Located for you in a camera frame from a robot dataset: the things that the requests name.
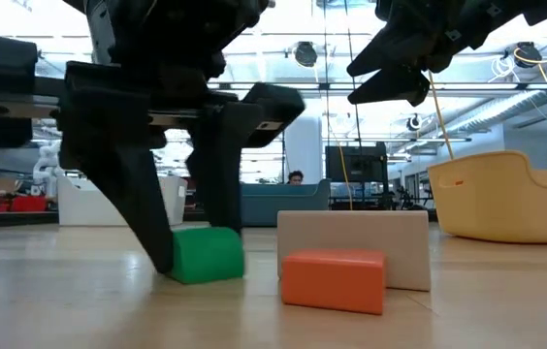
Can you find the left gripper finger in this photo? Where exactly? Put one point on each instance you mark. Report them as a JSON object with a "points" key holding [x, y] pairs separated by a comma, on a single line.
{"points": [[220, 184], [118, 184]]}

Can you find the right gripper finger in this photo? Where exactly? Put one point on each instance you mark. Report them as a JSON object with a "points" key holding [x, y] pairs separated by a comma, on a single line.
{"points": [[395, 48], [395, 87]]}

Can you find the large green rounded block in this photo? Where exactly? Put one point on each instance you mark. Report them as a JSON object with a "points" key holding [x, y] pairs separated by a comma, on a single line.
{"points": [[208, 257]]}

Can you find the white plastic bin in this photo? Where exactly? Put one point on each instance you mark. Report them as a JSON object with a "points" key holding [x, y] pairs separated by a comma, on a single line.
{"points": [[79, 208]]}

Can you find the blue-grey plastic bin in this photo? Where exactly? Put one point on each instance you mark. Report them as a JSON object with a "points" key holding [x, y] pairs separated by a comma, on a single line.
{"points": [[283, 203]]}

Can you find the long ceiling light strip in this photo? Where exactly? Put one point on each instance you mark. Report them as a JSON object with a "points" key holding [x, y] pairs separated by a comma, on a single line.
{"points": [[472, 86]]}

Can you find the white robot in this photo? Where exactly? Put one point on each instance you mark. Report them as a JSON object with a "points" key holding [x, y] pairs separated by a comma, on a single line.
{"points": [[48, 167]]}

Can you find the person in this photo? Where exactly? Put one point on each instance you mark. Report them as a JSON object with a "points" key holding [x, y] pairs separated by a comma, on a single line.
{"points": [[295, 178]]}

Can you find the black monitor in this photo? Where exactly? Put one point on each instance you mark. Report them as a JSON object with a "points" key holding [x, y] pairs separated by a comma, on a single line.
{"points": [[356, 165]]}

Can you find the white pillar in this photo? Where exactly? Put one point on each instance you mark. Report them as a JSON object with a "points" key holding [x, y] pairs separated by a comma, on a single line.
{"points": [[305, 155]]}

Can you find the red crate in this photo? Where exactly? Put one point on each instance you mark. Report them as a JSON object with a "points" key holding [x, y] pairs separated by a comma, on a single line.
{"points": [[28, 203]]}

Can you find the large beige block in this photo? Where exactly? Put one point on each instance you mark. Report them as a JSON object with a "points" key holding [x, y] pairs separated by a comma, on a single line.
{"points": [[351, 230]]}

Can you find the orange rectangular block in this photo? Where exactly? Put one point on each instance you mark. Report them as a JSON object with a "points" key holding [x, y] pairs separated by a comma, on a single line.
{"points": [[334, 281]]}

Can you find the yellow plastic bin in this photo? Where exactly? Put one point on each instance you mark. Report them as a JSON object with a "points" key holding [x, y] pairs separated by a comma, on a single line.
{"points": [[496, 208]]}

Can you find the silver ventilation duct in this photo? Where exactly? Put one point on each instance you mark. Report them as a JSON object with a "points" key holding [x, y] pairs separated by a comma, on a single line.
{"points": [[506, 109]]}

